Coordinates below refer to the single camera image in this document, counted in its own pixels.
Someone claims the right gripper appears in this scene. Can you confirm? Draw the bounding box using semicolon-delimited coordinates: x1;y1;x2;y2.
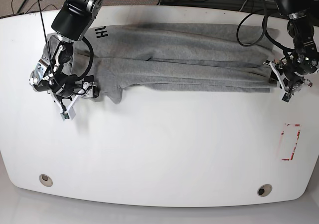
48;81;100;113

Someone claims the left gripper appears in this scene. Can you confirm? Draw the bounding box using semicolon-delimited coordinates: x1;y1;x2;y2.
263;60;313;95

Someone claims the grey t-shirt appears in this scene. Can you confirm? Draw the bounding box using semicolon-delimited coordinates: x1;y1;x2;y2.
85;23;277;104

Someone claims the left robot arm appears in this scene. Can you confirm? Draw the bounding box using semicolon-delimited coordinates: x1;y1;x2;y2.
270;0;319;102

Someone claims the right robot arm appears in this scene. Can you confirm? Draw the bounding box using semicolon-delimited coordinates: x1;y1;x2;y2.
29;0;103;120

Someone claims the red tape rectangle marking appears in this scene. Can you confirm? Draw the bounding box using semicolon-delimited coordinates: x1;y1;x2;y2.
278;123;301;161

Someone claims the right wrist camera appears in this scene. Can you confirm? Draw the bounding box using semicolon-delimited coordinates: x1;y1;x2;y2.
60;109;76;121

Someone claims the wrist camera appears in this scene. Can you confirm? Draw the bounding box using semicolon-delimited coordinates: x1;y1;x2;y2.
60;109;76;121
282;92;293;103

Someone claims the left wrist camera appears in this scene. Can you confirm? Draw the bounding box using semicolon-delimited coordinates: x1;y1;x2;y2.
282;92;293;103

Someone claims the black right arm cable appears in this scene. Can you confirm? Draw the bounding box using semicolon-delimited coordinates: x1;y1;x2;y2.
34;0;95;90

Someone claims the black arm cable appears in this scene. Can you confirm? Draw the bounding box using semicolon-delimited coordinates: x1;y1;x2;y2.
34;0;95;90
236;0;295;53

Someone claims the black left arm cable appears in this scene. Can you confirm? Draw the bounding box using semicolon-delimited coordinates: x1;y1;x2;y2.
236;0;295;53

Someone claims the left table cable grommet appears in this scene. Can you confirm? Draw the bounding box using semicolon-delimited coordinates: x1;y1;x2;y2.
39;174;53;187

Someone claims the table cable grommet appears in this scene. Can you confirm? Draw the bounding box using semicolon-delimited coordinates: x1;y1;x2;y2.
39;174;53;187
257;184;273;197

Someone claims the right table cable grommet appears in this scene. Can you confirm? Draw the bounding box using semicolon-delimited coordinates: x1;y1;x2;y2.
257;184;273;197

